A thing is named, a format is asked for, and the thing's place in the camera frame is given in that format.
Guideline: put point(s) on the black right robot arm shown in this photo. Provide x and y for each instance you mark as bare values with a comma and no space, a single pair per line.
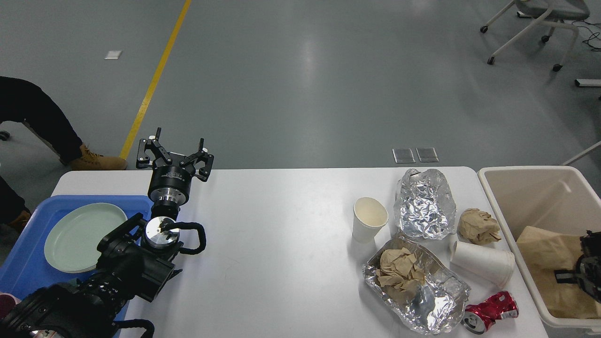
588,266

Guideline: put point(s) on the blue plastic tray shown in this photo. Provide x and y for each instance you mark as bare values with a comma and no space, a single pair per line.
26,268

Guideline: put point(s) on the aluminium foil tray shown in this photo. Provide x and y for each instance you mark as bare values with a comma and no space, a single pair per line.
438,305

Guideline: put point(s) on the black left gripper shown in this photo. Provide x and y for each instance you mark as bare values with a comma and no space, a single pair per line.
172,183

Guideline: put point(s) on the green plate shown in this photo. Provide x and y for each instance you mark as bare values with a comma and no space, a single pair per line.
71,245

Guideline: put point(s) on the crumpled brown paper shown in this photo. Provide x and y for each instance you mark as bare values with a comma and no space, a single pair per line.
399,275

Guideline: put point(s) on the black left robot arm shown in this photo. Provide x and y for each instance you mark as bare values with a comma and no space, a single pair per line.
136,258

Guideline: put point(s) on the brown paper bag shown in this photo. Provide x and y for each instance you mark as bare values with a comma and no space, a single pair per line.
546,251

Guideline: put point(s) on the clear floor plate right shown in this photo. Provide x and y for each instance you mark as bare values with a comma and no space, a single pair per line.
427,154

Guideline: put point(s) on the beige plastic bin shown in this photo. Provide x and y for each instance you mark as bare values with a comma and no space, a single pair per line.
554,198

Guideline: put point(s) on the white paper cup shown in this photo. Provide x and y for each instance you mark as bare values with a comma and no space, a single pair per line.
369,217

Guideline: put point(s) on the crushed red can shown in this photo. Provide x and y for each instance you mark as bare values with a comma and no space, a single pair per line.
478,318

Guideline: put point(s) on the stacked white paper cups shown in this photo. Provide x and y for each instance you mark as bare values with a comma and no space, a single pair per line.
497,266

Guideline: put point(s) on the crumpled foil ball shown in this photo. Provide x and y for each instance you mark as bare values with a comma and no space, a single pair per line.
424,207

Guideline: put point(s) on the pink mug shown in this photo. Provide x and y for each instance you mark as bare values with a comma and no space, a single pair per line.
7,303

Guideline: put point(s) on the person in tan boots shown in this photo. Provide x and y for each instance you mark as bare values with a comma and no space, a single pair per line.
24,102

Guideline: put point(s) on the white floor tag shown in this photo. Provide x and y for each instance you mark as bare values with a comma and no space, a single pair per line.
113,55

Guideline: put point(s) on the crumpled brown paper ball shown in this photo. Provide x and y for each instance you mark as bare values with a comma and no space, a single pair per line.
478,227

